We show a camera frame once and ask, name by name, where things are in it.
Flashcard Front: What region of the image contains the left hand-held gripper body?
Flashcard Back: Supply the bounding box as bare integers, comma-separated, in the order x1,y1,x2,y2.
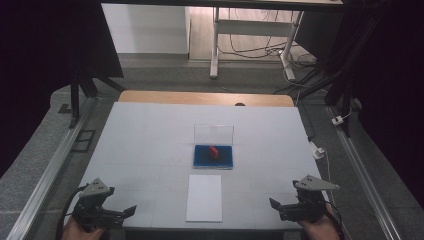
72,177,125,231

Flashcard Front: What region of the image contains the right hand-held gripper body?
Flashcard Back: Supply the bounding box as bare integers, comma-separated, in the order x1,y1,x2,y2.
280,174,341,224

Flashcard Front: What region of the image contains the blue ink pad clear lid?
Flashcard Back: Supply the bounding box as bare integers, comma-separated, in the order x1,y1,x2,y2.
192,124,235,170

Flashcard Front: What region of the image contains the person's right hand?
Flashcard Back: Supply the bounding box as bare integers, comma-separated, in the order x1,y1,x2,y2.
297,203,342,240

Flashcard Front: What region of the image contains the person's left hand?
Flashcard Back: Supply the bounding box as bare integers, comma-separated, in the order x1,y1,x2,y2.
61,218,108,240

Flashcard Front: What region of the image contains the white table mat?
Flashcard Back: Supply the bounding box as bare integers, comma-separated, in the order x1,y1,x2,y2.
64,101,340,232

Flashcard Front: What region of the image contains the white paper sheet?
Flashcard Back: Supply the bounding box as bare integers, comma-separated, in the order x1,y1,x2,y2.
185,174,223,223

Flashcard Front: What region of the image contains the black metal stand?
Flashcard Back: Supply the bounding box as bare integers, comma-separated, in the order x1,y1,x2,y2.
68,64,126,130
293,13,381,138

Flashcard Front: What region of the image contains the wooden table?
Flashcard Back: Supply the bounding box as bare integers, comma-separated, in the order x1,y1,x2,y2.
118,89,295,108

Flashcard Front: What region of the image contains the black curtain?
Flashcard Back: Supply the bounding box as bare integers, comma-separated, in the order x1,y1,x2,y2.
341,0,424,209
0,0,125,179

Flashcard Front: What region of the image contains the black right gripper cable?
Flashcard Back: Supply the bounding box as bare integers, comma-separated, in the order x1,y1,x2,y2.
324,199,345,240

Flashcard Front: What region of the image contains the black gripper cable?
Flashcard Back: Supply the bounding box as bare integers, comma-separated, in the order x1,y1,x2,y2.
324,199,345,240
55,184,89,240

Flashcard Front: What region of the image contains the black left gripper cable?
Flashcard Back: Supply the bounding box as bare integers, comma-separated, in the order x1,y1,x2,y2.
55,184,89,240

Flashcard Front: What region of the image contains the white power adapter with cable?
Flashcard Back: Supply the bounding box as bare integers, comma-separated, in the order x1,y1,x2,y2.
309,141,334,188

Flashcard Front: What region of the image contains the aluminium rail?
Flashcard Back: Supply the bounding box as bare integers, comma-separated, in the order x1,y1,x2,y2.
325,105,405,240
6,96,98,240

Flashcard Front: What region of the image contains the black floor bracket frame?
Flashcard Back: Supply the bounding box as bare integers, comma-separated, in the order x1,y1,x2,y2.
70,129,97,154

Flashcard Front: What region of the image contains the tangle of floor cables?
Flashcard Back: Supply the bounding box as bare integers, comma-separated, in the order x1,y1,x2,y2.
218,9,329,96

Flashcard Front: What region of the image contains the white desk frame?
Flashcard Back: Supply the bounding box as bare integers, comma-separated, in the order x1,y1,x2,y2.
209,6,305,82

